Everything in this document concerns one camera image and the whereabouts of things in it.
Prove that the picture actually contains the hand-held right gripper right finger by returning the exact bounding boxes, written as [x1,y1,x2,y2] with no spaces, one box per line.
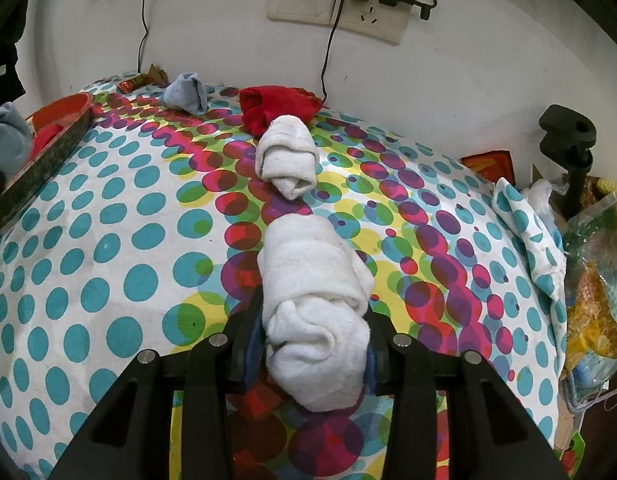
[362,307,574,480]

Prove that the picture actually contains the thin black cable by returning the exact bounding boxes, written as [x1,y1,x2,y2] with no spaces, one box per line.
[138,0,162,73]

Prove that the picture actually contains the colourful polka-dot bedsheet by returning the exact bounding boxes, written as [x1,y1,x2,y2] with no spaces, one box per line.
[0,76,569,480]

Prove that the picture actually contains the light blue sock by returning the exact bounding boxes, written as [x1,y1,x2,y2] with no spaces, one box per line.
[0,102,35,176]

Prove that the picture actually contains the grey-blue sock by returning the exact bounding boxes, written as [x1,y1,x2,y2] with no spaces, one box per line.
[162,72,209,116]

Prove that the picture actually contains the clear plastic bag yellow contents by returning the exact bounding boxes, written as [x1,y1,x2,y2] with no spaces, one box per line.
[561,195,617,376]

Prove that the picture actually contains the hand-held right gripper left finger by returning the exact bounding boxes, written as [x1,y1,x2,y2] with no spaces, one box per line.
[46,285,268,480]

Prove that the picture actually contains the round red tray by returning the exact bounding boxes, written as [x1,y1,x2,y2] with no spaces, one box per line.
[0,91,96,238]

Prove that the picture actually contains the red candy wrapper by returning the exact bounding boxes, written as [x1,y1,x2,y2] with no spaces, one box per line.
[119,74,152,93]

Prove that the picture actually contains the white sock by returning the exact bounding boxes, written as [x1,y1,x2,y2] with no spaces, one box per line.
[257,212,376,413]
[255,115,319,200]

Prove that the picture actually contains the green red packet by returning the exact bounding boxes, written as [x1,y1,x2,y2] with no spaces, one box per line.
[558,430,589,480]

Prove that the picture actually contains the black clamp stand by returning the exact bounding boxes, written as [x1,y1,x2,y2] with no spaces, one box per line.
[538,105,598,221]

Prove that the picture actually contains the red orange packet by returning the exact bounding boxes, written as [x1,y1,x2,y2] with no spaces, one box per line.
[461,150,511,181]

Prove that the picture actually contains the white crumpled plastic bag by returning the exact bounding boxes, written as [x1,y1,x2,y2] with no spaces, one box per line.
[525,180,554,221]

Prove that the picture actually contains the white wall outlet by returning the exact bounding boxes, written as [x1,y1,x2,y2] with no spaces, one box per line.
[333,0,411,43]

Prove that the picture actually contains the teal dotted white cloth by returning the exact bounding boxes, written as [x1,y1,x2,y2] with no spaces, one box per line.
[492,177,569,361]

